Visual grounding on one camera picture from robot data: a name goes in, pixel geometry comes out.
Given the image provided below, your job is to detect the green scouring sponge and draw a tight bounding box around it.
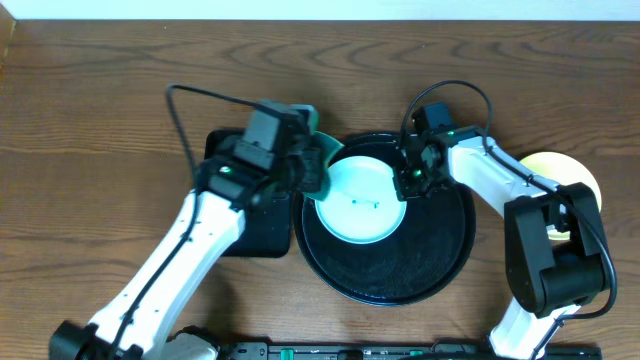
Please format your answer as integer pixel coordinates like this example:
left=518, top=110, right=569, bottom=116
left=304, top=131, right=344, bottom=201

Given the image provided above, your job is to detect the light blue plate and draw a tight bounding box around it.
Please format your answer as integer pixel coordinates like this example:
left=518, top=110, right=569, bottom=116
left=315, top=156, right=407, bottom=245

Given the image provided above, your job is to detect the yellow plate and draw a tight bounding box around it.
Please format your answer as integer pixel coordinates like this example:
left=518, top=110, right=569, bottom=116
left=520, top=152, right=602, bottom=211

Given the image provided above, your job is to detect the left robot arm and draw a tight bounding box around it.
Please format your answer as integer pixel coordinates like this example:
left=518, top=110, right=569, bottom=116
left=48, top=131, right=332, bottom=359

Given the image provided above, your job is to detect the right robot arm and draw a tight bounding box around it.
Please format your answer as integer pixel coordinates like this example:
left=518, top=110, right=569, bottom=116
left=394, top=126, right=618, bottom=359

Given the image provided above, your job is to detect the black round tray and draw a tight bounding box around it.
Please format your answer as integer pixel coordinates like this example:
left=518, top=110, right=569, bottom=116
left=293, top=130, right=477, bottom=307

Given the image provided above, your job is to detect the black rectangular tray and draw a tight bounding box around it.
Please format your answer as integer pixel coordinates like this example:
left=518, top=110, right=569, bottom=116
left=203, top=129, right=295, bottom=259

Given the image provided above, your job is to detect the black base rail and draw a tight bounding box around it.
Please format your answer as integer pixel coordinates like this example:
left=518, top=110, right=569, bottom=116
left=169, top=327, right=604, bottom=360

